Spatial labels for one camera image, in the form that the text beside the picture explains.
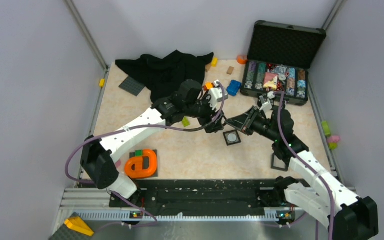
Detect black poker chip case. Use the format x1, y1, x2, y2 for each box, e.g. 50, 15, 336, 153
240, 20, 327, 106

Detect green lego brick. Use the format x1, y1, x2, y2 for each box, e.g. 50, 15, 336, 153
134, 150, 143, 157

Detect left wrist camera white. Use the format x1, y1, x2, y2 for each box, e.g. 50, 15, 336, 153
208, 80, 229, 109

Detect orange round object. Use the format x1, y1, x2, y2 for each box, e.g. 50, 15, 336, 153
236, 55, 248, 65

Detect yellow wedge block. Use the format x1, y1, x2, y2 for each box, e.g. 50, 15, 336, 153
64, 216, 95, 237

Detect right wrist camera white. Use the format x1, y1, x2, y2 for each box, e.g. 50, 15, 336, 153
257, 91, 275, 113

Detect lime green lego plate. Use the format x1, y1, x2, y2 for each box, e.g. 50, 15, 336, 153
181, 117, 191, 128

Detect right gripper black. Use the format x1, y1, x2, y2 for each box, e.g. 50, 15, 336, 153
225, 105, 280, 142

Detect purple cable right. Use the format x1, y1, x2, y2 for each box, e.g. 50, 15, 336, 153
273, 91, 337, 240

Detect small yellow brick on rail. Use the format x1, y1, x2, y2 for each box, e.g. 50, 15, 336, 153
99, 78, 106, 88

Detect tan wooden block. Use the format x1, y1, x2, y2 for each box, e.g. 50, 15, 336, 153
226, 66, 235, 75

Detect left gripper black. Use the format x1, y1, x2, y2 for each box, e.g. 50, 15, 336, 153
184, 90, 225, 133

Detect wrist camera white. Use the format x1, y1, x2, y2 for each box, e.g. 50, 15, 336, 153
257, 91, 275, 113
208, 80, 229, 109

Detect pink green toys on rail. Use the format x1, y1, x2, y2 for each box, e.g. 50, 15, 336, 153
321, 120, 341, 150

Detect round white brooch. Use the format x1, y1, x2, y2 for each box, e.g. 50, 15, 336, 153
227, 133, 238, 143

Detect black square frame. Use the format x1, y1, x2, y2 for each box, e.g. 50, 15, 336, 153
270, 153, 289, 172
223, 130, 242, 146

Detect orange curved toy piece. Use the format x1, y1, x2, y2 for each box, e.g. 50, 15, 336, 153
124, 149, 158, 179

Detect black square frame middle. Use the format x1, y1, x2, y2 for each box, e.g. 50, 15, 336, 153
223, 130, 242, 146

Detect blue toy car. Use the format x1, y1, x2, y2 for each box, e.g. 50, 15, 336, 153
226, 79, 242, 97

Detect black square frame lower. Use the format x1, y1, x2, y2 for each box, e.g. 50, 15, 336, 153
270, 153, 289, 172

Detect black garment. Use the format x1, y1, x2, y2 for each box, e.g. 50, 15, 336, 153
115, 50, 214, 103

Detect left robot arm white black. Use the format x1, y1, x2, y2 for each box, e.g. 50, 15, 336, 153
79, 79, 229, 207

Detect grey lego baseplate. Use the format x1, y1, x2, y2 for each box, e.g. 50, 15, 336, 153
118, 76, 145, 97

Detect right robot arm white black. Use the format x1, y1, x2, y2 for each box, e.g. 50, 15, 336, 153
225, 106, 379, 240

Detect brown wooden block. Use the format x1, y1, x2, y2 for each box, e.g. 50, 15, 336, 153
205, 63, 212, 73

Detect yellow lego brick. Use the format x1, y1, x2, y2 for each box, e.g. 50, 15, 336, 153
211, 57, 218, 67

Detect yellow toy car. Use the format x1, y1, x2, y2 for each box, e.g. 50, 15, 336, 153
202, 82, 214, 92

